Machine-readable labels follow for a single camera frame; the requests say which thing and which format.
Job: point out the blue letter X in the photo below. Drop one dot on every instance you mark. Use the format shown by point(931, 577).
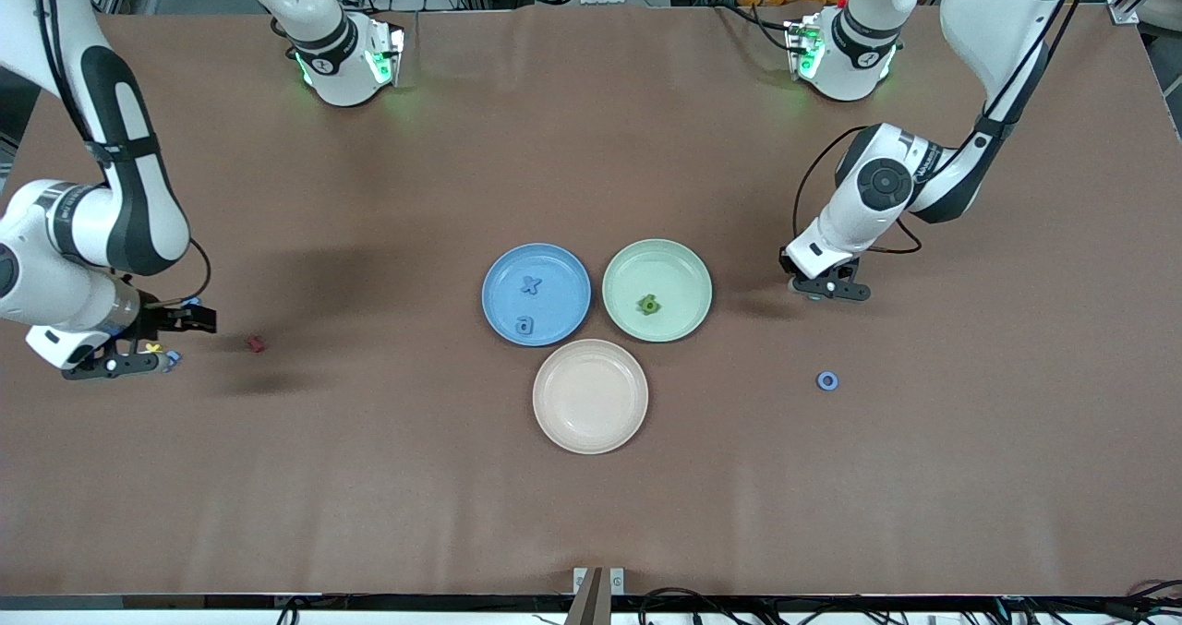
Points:
point(529, 284)

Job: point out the beige plate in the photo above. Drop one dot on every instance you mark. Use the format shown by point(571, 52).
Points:
point(591, 396)

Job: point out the brown table cover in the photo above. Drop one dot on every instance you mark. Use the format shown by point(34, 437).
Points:
point(369, 496)

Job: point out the blue letter a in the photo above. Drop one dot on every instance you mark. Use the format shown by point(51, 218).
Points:
point(525, 328)

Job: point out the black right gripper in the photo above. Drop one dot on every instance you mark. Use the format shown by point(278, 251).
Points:
point(159, 322)

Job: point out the green plate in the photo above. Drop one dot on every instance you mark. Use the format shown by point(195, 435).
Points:
point(679, 274)

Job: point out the red letter r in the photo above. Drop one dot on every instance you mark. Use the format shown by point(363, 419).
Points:
point(256, 343)

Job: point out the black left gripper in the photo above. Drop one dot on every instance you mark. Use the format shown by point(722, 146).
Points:
point(786, 263)

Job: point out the small metal bracket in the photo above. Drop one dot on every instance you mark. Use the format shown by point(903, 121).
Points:
point(580, 579)
point(617, 581)

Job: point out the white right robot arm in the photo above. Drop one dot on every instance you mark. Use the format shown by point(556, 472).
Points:
point(92, 228)

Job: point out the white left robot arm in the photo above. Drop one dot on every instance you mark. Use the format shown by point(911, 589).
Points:
point(997, 16)

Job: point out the blue letter O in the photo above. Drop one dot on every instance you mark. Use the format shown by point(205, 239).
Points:
point(820, 381)

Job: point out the blue plate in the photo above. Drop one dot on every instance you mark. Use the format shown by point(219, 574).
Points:
point(563, 320)

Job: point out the brown post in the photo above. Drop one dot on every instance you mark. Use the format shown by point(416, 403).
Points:
point(591, 606)

